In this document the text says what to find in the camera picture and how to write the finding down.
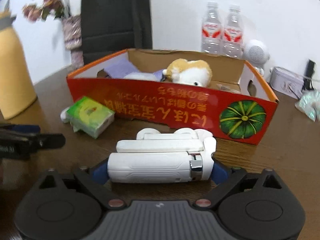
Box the white tin box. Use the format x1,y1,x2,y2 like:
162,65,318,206
270,67,304,99

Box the dried pink flowers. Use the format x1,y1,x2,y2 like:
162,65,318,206
22,0,72,22

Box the yellow thermos bottle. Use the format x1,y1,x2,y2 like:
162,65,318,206
0,1,37,120

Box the left water bottle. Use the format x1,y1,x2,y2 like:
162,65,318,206
201,2,222,55

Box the teal crumpled plastic bag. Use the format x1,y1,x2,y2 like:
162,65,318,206
295,90,320,122

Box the patterned flower vase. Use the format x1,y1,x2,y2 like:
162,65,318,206
62,15,84,69

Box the purple towel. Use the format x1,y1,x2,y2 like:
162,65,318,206
104,59,165,82

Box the right water bottle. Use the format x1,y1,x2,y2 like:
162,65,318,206
222,5,244,59

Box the water bottle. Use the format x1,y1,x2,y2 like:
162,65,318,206
201,2,222,55
222,5,244,59

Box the white round speaker robot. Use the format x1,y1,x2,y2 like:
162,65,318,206
242,39,270,76

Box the black paper bag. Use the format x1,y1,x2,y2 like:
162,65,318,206
81,0,152,64

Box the red orange cardboard box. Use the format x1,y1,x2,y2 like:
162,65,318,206
66,49,279,145

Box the yellow white plush toy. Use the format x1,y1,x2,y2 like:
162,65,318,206
163,59,213,87

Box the white tissue pack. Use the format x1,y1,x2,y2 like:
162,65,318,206
60,107,72,124

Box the white water filter device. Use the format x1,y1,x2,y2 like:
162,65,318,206
107,128,216,183

